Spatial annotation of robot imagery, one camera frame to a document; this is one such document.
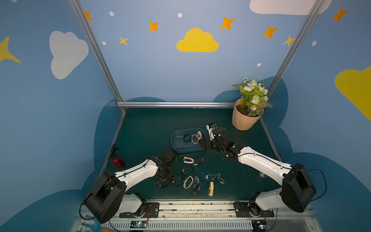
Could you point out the blue plastic clamp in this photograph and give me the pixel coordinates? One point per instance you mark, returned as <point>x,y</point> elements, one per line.
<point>95,227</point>

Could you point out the aluminium frame post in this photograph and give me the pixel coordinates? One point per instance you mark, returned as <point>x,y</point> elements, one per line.
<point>300,37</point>
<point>80,15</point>

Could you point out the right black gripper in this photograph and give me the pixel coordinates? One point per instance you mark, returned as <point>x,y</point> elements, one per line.
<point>207,142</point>

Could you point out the horizontal aluminium frame bar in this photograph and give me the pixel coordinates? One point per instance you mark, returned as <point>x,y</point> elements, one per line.
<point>144,104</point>

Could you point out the blue plastic storage box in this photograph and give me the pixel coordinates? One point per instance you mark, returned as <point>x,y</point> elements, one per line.
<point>179,146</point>

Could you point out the blue translucent watch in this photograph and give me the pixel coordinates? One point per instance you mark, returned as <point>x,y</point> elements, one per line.
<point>201,177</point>

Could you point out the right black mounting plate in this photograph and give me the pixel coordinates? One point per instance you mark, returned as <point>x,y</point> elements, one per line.
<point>242,209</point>

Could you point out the left green circuit board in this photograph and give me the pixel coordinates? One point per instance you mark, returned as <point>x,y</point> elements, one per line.
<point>138,224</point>

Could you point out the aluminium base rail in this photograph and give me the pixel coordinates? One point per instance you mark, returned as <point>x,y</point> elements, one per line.
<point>205,216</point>

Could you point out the black round watch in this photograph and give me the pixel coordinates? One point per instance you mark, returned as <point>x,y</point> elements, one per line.
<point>187,170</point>

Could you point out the cream band watch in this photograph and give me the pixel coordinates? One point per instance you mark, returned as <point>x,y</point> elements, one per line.
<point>188,182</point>

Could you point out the black mounting plate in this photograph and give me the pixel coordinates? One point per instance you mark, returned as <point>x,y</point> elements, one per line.
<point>145,209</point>
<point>242,209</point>

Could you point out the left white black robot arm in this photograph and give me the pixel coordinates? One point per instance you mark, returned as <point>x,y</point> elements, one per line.
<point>107,196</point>

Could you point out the black strap watch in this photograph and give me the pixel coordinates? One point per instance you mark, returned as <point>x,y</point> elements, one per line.
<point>198,161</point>
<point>196,188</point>

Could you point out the small black watch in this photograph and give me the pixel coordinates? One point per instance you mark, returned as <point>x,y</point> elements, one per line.
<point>187,138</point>

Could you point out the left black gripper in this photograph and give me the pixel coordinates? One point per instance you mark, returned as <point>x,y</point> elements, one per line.
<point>164,176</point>

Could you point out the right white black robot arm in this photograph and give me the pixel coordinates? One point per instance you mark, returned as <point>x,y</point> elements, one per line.
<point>296,186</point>

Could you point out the white artificial flower plant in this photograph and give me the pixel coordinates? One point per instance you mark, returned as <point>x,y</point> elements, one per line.
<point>254,97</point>

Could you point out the silver chain watch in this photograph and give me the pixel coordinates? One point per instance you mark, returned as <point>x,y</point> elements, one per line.
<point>218,177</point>

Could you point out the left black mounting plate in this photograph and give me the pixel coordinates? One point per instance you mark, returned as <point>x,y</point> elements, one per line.
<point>145,209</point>

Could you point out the left aluminium frame post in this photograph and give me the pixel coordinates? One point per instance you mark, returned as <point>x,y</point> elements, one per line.
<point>80,15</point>

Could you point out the peach ribbed flower pot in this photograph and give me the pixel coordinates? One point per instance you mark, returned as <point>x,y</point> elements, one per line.
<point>240,121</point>

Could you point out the right green circuit board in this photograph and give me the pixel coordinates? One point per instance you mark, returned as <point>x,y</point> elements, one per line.
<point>259,226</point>

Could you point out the green circuit board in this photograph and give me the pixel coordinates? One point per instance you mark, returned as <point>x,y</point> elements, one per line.
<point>259,226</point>
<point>138,224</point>

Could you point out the right aluminium frame post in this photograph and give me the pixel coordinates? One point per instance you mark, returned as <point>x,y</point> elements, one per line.
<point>300,37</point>

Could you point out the beige oval band watch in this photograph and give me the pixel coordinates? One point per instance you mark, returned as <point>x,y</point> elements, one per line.
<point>195,139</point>

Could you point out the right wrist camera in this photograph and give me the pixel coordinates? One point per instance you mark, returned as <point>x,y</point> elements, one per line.
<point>210,127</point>

